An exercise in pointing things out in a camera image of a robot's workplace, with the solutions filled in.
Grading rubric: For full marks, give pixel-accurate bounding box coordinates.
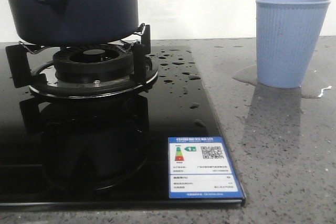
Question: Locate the dark blue cooking pot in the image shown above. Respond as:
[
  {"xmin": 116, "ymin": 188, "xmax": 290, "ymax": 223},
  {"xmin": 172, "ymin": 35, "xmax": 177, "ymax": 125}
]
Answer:
[{"xmin": 8, "ymin": 0, "xmax": 139, "ymax": 46}]

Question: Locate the light blue ribbed cup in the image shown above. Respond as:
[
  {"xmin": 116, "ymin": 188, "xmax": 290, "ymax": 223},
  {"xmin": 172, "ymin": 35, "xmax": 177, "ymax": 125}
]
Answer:
[{"xmin": 256, "ymin": 0, "xmax": 330, "ymax": 89}]

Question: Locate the black pan support grate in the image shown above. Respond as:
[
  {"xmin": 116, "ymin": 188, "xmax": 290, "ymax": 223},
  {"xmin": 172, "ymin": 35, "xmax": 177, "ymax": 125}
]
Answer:
[{"xmin": 5, "ymin": 23, "xmax": 158, "ymax": 100}]

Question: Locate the blue white energy label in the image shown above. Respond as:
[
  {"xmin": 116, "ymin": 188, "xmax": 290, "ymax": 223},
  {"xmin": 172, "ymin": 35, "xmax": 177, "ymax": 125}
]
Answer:
[{"xmin": 168, "ymin": 136, "xmax": 244, "ymax": 199}]

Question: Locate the black glass gas stove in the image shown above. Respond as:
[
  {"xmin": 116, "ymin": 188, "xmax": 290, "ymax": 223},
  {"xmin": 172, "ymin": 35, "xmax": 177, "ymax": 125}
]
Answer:
[{"xmin": 1, "ymin": 46, "xmax": 246, "ymax": 209}]

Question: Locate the black gas burner head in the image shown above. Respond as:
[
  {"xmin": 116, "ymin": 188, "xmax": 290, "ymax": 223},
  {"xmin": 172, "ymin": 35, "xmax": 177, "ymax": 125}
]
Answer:
[{"xmin": 53, "ymin": 44, "xmax": 133, "ymax": 83}]

